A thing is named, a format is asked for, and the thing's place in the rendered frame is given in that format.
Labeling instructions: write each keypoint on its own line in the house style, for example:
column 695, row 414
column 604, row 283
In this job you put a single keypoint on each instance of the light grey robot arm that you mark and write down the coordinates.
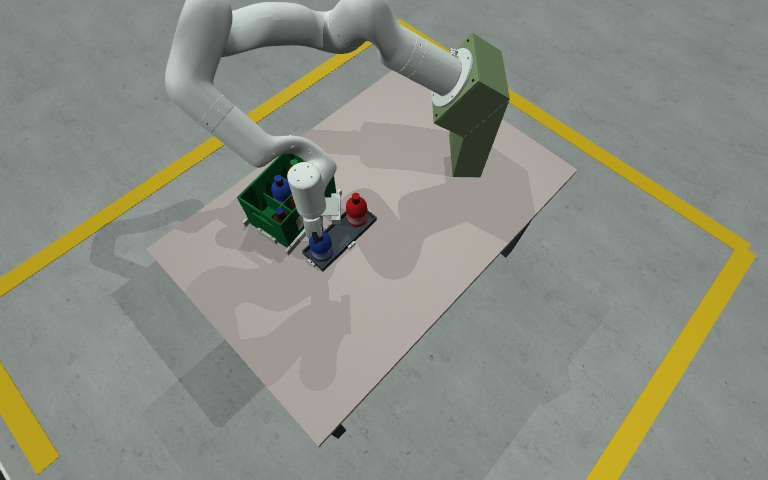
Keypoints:
column 208, row 30

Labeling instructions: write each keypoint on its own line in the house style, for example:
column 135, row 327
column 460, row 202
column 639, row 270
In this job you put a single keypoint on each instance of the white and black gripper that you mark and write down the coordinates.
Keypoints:
column 314, row 227

